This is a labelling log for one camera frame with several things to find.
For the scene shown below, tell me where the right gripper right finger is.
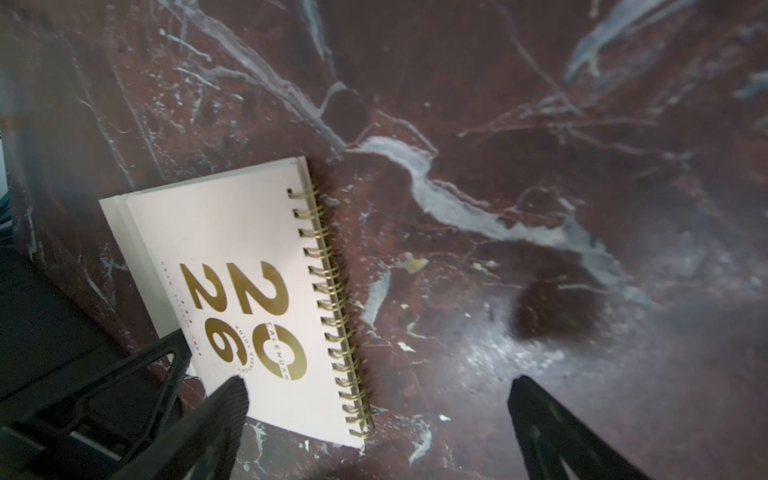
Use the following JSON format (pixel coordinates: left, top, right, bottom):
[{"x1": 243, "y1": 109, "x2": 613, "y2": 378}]
[{"x1": 507, "y1": 376, "x2": 649, "y2": 480}]

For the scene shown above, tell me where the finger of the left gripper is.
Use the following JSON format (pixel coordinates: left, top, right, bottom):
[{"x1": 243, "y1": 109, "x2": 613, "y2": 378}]
[{"x1": 1, "y1": 330, "x2": 191, "y2": 462}]

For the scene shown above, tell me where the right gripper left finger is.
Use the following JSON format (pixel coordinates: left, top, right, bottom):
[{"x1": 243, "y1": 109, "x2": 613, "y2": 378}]
[{"x1": 113, "y1": 376, "x2": 249, "y2": 479}]

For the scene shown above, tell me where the pink calendar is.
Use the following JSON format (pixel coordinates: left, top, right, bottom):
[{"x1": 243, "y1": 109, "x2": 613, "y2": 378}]
[{"x1": 100, "y1": 157, "x2": 374, "y2": 449}]

